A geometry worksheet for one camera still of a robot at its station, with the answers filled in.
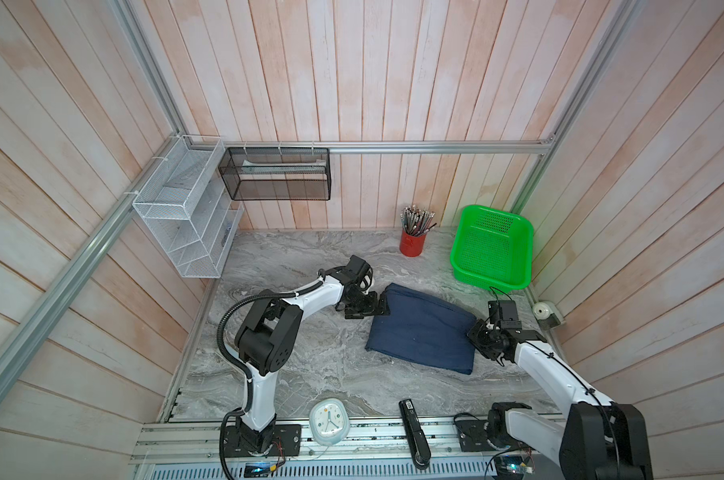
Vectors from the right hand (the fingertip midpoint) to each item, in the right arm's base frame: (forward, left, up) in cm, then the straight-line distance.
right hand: (469, 332), depth 90 cm
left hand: (+4, +28, +2) cm, 29 cm away
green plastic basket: (+37, -18, -2) cm, 41 cm away
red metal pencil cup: (+32, +15, +4) cm, 36 cm away
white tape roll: (+6, -26, 0) cm, 27 cm away
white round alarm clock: (-25, +41, +1) cm, 48 cm away
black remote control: (-28, +19, +1) cm, 34 cm away
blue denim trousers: (+1, +14, +1) cm, 14 cm away
